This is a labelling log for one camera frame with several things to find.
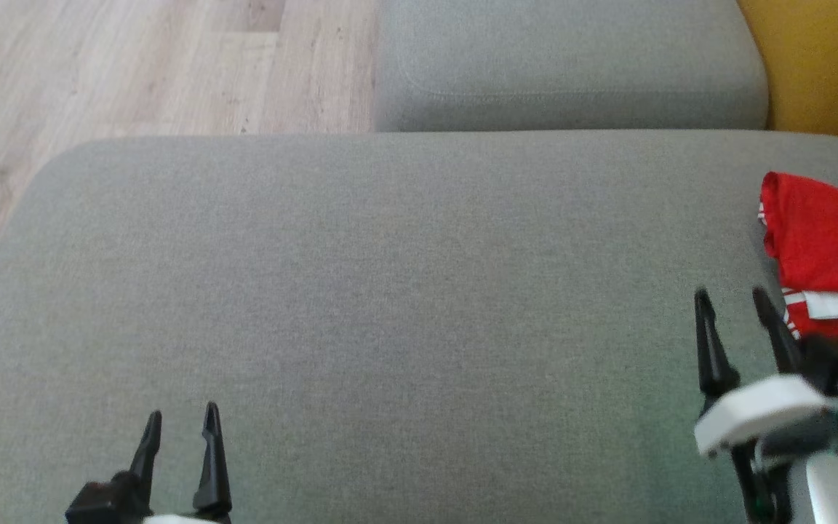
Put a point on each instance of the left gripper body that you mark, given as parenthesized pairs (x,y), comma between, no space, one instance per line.
(110,498)

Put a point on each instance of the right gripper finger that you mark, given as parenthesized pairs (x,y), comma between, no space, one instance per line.
(713,356)
(781,338)

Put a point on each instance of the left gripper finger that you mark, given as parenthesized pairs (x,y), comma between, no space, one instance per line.
(148,451)
(213,473)

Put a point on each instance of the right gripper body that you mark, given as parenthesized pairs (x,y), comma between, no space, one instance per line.
(761,411)

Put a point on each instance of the red shorts with white stripe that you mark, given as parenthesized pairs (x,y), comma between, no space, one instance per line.
(826,240)

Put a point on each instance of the large grey sofa seat cushion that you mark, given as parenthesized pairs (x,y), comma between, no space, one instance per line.
(390,291)

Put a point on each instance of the yellow sofa backrest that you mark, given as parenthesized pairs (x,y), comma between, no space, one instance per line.
(826,58)

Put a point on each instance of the small grey sofa cushion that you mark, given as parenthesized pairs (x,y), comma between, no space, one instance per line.
(564,58)

